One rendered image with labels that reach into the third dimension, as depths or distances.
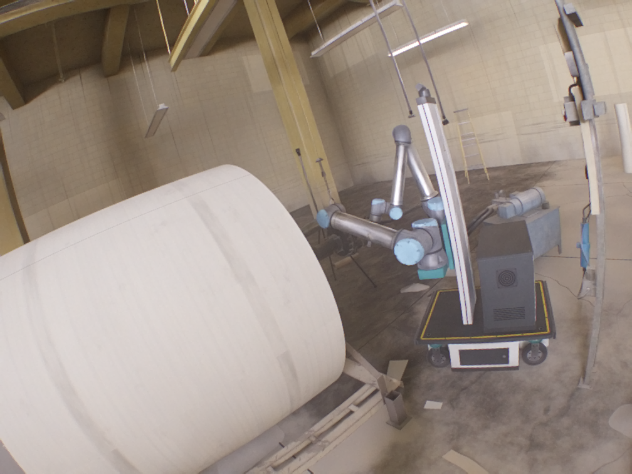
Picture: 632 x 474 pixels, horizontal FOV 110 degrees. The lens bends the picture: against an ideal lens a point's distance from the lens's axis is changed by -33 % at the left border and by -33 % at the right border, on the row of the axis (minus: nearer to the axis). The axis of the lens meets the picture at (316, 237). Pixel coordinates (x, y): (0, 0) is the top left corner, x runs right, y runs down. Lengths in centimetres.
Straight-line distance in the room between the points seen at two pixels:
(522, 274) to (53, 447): 239
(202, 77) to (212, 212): 1015
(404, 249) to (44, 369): 174
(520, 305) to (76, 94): 1097
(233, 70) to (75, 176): 630
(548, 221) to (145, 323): 343
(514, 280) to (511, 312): 22
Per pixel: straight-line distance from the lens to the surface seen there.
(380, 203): 244
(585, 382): 227
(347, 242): 255
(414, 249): 171
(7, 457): 168
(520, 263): 194
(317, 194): 710
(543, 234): 355
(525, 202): 341
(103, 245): 153
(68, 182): 1024
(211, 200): 160
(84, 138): 1045
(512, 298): 205
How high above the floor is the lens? 162
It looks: 13 degrees down
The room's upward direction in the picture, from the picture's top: 18 degrees counter-clockwise
